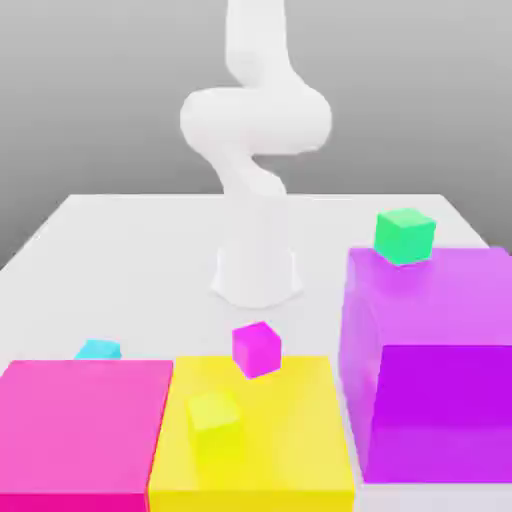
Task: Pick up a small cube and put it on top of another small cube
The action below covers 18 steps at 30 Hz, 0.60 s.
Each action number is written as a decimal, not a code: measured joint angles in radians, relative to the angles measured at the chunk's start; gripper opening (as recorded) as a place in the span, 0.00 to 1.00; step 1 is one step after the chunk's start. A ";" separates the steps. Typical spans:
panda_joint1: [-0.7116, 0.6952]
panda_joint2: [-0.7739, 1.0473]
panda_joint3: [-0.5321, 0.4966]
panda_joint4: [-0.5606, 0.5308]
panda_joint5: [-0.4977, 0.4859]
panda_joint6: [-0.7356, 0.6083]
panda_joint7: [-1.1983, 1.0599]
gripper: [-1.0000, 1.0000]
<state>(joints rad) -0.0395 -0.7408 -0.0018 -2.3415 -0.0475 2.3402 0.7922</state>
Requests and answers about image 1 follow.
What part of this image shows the small magenta cube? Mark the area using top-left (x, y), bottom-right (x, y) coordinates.
top-left (231, 320), bottom-right (283, 380)

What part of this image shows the large purple box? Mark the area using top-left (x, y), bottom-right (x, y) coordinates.
top-left (337, 246), bottom-right (512, 485)

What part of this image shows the small cyan cube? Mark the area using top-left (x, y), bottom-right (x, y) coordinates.
top-left (74, 338), bottom-right (122, 361)

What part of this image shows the large pink box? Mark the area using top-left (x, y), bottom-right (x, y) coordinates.
top-left (0, 359), bottom-right (175, 512)

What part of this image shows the large yellow box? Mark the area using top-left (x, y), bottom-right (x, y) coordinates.
top-left (146, 354), bottom-right (357, 512)

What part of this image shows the small green cube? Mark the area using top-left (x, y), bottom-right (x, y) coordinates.
top-left (373, 207), bottom-right (438, 267)

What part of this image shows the small yellow cube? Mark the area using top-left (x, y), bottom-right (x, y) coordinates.
top-left (186, 390), bottom-right (244, 461)

